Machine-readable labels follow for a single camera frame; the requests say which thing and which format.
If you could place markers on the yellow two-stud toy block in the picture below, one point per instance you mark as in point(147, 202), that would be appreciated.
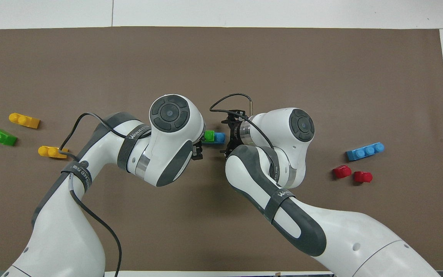
point(24, 120)
point(52, 152)

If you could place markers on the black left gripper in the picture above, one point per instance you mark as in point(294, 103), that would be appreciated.
point(197, 151)

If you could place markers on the red one-stud toy block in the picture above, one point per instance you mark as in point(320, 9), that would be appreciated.
point(363, 177)
point(342, 171)

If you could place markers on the blue three-stud toy block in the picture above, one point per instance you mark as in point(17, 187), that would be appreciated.
point(365, 151)
point(220, 137)

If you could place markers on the green two-stud toy block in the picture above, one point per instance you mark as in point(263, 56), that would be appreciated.
point(209, 135)
point(0, 136)

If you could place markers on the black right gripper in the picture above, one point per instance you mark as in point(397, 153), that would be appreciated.
point(233, 135)

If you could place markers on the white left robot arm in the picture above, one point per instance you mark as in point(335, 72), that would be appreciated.
point(90, 215)

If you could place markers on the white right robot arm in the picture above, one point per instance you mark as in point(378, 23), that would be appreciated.
point(321, 231)

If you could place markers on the brown table mat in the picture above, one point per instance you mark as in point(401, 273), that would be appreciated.
point(221, 61)

